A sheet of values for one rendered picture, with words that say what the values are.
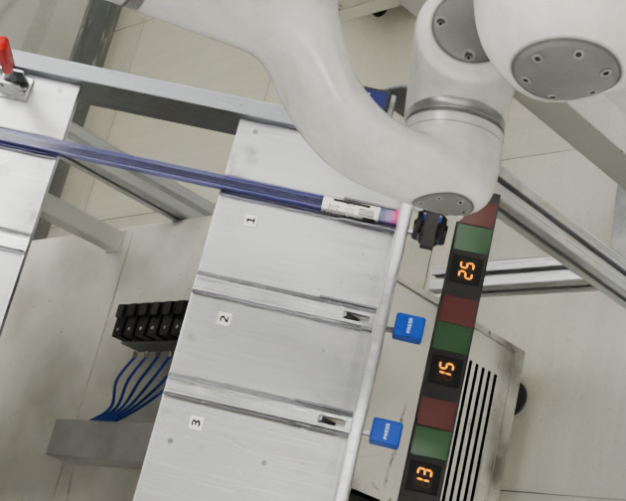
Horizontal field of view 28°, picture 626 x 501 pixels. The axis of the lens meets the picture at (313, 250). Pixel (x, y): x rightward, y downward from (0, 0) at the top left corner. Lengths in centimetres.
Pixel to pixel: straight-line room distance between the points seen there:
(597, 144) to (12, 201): 84
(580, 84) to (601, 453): 123
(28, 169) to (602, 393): 100
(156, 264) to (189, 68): 145
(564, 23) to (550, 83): 5
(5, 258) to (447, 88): 58
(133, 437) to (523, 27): 97
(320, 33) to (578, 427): 119
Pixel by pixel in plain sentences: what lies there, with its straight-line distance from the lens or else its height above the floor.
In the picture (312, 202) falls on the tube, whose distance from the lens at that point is 129.
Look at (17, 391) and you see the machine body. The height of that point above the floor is 62.
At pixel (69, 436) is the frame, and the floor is 66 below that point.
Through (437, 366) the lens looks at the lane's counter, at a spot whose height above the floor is 66.
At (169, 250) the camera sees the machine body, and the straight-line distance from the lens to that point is 176.
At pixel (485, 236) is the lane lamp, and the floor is 65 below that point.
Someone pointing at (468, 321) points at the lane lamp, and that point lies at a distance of 128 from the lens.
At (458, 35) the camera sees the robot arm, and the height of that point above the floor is 101.
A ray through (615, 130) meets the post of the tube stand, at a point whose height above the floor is 27.
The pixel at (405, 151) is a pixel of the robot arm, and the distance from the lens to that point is 89.
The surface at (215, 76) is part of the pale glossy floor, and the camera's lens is 306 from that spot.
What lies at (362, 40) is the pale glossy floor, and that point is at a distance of 272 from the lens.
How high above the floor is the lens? 159
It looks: 39 degrees down
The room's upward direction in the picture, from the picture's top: 60 degrees counter-clockwise
